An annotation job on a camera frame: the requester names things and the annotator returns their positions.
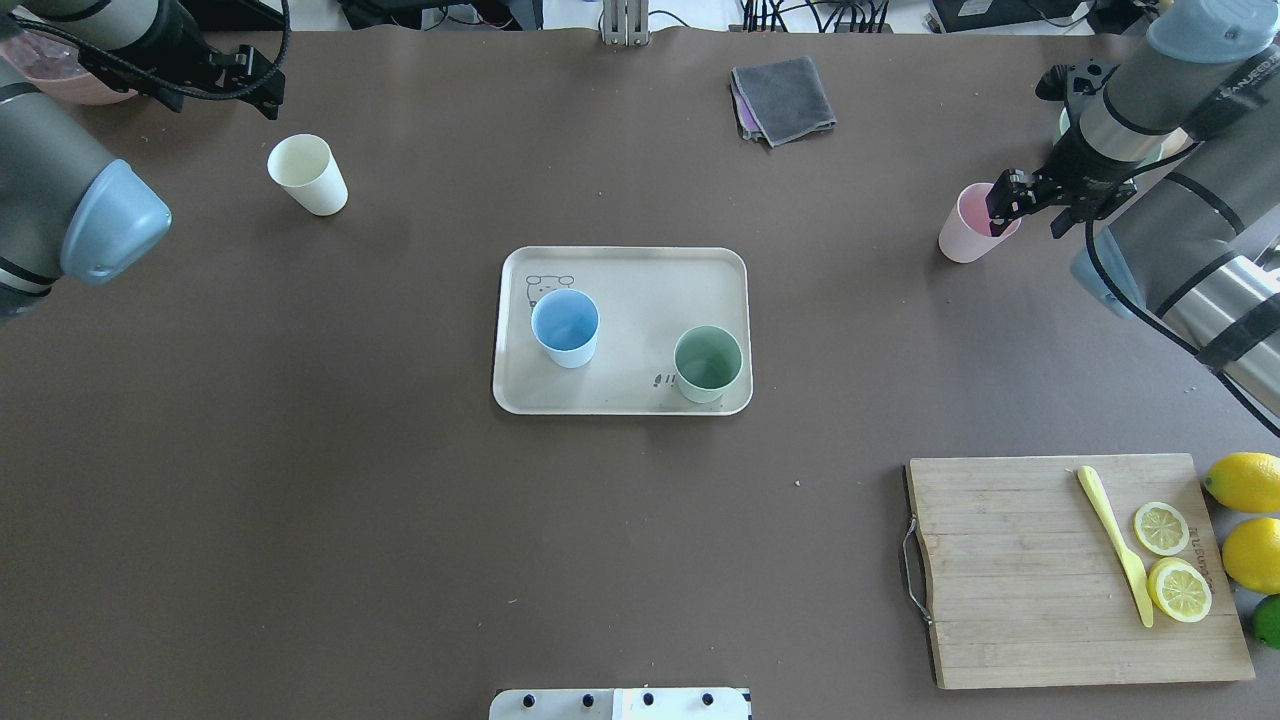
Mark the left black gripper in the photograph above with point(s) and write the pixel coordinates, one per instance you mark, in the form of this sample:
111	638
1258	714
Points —
236	72

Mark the lemon slice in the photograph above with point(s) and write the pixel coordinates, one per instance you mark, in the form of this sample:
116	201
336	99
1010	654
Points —
1179	590
1161	529

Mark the purple cloth under grey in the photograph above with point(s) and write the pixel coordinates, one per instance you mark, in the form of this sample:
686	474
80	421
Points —
748	127

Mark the wrist camera bracket right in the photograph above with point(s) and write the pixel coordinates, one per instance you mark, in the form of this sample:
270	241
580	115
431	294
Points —
1074	85

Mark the lower lemon slice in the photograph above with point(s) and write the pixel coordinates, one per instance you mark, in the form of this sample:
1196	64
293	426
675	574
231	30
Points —
1179	590

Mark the green plastic cup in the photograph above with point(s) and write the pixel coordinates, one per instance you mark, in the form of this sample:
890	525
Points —
708	359

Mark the lower whole lemon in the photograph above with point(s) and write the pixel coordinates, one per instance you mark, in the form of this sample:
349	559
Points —
1250	555

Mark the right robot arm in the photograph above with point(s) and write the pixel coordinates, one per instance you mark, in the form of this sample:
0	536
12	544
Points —
1167	159

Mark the whole lemon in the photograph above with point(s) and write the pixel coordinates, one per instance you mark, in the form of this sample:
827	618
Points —
1250	555
1245	482

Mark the grey folded cloth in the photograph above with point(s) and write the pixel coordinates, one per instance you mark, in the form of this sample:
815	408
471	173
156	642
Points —
787	98

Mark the green lime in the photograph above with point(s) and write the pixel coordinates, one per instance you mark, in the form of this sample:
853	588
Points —
1265	622

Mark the cream rabbit print tray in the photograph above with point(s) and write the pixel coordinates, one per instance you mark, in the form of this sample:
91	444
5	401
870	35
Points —
648	296

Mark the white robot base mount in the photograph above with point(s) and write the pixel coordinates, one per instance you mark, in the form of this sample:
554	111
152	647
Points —
623	703

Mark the cream plastic cup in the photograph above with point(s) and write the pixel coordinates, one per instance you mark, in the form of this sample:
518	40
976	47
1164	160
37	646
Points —
305	167

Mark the wooden cutting board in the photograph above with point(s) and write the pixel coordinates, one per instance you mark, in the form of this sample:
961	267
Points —
1022	588

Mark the pink bowl with ice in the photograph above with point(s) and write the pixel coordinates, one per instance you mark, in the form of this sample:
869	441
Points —
54	67

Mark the upper lemon slice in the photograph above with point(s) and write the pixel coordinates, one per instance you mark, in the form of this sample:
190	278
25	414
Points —
1161	529

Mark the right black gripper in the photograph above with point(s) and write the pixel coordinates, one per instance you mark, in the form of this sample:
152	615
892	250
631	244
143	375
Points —
1079	165

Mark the blue plastic cup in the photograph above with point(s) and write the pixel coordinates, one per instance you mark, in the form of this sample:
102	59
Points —
566	325

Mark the upper whole lemon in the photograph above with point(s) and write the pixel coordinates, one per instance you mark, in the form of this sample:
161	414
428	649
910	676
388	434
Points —
1245	482

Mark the green plastic bowl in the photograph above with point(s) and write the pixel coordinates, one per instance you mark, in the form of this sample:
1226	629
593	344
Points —
1108	136

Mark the yellow plastic knife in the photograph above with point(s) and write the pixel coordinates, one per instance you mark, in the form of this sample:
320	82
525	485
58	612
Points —
1133	567

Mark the pink plastic cup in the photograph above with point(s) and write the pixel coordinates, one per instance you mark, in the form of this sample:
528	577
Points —
967	233

